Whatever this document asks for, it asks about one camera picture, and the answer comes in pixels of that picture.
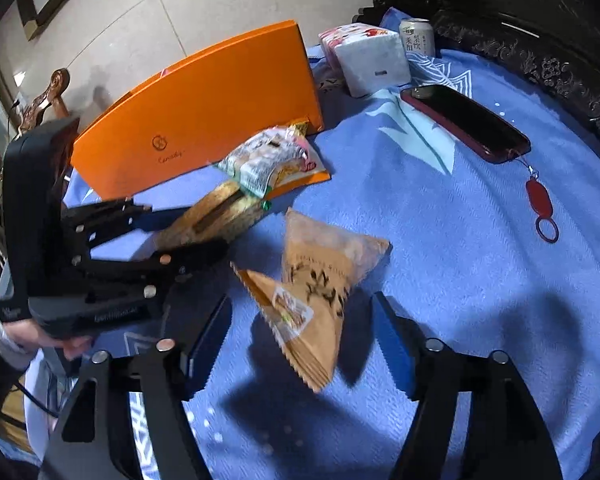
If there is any sandwich cracker pack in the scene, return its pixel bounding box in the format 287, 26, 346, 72
155, 180, 268, 250

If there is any brown triangular snack bag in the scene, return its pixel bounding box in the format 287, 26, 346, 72
232, 209, 390, 392

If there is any white green printed packet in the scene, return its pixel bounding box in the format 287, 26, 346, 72
215, 122, 332, 200

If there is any person's left hand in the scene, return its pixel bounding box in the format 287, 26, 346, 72
3, 318, 93, 361

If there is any carved wooden chair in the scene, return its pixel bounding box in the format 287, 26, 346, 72
18, 67, 70, 134

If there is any orange cardboard box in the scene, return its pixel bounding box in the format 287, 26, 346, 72
71, 20, 324, 200

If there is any blue patterned tablecloth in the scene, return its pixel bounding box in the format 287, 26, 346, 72
24, 6, 600, 480

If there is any red key fob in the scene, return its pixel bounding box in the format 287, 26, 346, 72
514, 151, 559, 244

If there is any black smartphone red case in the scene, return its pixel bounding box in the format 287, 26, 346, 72
401, 84, 531, 165

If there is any floral tissue pack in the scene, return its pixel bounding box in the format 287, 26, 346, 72
318, 23, 411, 98

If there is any white beverage can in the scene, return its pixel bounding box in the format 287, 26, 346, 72
399, 18, 436, 56

